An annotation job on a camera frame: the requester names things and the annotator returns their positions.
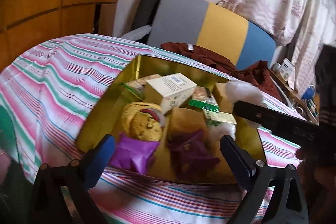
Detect white cardboard box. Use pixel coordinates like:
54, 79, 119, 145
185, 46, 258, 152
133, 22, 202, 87
143, 73, 197, 115

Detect white blue product box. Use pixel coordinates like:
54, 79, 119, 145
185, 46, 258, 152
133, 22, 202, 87
278, 58, 295, 90

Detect yellow knitted toy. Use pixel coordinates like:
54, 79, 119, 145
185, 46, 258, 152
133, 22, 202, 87
121, 102, 165, 141

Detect cracker packet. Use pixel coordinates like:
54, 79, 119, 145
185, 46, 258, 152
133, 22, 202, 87
188, 86, 219, 112
123, 74, 161, 100

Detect black rolled mat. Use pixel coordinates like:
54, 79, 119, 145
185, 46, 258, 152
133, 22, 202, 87
130, 0, 160, 31

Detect wooden side shelf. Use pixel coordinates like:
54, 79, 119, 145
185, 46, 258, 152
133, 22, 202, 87
270, 70, 318, 124

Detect striped pink green tablecloth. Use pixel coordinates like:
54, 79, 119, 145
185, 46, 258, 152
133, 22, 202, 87
0, 33, 306, 224

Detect pink patterned curtain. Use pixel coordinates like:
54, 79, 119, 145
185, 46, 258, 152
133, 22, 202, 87
218, 0, 335, 95

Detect tan sponge block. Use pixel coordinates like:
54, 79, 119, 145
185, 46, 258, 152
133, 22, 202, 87
167, 107, 208, 141
213, 83, 233, 113

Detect person's right hand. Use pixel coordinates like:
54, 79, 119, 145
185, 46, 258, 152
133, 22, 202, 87
295, 148, 335, 223

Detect small green white box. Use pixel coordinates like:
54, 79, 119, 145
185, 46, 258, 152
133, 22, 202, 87
203, 109, 237, 126

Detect purple snack packet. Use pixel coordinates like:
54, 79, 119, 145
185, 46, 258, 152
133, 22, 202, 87
108, 133, 159, 174
168, 129, 220, 182

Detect gold metal tin tray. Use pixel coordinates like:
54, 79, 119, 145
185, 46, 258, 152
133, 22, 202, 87
76, 55, 266, 185

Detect grey yellow blue chair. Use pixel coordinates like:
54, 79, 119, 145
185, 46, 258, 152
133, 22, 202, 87
123, 0, 276, 70

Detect maroon garment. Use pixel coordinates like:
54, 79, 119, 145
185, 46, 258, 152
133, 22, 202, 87
161, 42, 281, 100

